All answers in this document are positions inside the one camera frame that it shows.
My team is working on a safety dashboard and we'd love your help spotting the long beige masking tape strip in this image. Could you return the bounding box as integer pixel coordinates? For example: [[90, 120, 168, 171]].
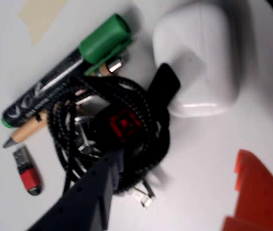
[[17, 0, 68, 47]]

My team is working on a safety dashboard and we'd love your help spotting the red usb flash drive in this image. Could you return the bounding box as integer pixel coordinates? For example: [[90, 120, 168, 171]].
[[13, 145, 43, 196]]

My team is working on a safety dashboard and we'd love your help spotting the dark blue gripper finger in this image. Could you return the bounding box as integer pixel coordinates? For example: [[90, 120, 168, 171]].
[[27, 148, 126, 231]]

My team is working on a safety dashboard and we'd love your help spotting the white earbuds case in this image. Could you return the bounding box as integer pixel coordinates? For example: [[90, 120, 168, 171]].
[[152, 4, 242, 118]]

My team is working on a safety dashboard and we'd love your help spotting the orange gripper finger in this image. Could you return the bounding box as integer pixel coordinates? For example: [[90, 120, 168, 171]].
[[220, 149, 273, 231]]

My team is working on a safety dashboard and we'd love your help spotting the black tag with red square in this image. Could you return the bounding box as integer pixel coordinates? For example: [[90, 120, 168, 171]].
[[88, 63, 182, 145]]

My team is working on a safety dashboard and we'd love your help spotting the wooden ballpoint pen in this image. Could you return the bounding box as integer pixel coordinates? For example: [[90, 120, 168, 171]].
[[2, 56, 130, 149]]

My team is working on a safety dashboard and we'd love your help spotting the green marker pen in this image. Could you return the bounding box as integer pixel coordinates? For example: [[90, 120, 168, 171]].
[[0, 13, 134, 129]]

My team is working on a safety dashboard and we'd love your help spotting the black braided usbc cable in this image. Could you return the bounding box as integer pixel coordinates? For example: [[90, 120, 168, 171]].
[[47, 76, 173, 209]]

